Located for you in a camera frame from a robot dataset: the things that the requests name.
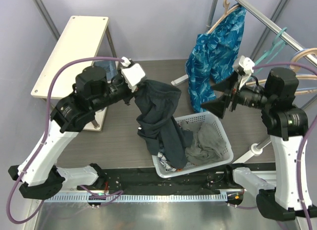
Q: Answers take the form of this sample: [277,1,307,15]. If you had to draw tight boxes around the teal plastic hanger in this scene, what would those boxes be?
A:
[255,27,287,66]

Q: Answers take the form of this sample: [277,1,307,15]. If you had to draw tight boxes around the white side shelf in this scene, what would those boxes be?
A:
[31,15,117,132]

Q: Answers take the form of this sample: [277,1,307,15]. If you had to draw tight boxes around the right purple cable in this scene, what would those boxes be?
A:
[252,62,317,230]

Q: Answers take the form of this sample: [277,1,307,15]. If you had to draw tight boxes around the blue book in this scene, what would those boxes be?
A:
[94,60,117,81]

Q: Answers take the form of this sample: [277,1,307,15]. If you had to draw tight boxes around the purple cable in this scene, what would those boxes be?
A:
[6,56,124,224]
[252,62,317,230]

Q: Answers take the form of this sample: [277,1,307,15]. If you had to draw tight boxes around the light blue hanger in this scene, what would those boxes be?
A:
[290,48,315,63]

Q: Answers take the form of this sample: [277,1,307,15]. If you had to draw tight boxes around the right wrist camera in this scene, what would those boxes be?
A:
[232,55,256,89]

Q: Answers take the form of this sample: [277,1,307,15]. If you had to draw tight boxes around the dark navy shorts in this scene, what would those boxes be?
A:
[135,80,193,169]

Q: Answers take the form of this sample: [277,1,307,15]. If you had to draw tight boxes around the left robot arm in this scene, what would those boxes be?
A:
[8,63,146,200]

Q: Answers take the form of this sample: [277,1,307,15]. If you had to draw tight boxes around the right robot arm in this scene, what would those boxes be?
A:
[201,67,317,222]

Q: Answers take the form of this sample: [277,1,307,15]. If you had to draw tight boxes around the white laundry basket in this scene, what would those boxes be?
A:
[152,112,234,179]

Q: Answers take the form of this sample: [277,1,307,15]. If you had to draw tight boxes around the grey cloth in basket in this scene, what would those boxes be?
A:
[181,120,226,166]

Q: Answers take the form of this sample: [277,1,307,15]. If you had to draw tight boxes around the patterned white cloth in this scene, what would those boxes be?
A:
[157,152,182,172]

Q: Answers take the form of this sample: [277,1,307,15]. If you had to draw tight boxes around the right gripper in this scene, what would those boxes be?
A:
[201,68,273,117]

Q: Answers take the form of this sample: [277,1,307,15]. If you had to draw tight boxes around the beige wooden hanger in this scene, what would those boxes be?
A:
[206,0,241,34]

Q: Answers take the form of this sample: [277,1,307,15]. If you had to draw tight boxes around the blue floral shorts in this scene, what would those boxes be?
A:
[185,4,246,113]

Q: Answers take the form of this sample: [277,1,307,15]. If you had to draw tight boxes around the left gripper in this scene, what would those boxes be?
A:
[91,68,146,112]

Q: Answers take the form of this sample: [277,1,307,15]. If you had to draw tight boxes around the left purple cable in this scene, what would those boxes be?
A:
[6,56,124,224]

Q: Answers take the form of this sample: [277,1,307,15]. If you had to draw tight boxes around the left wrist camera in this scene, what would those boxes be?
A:
[121,57,146,92]

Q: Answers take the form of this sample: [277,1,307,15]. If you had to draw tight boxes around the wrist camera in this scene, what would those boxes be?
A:
[121,57,146,92]
[232,55,256,89]

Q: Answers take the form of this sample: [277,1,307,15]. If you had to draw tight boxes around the metal clothes rack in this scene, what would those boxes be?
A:
[171,0,317,163]

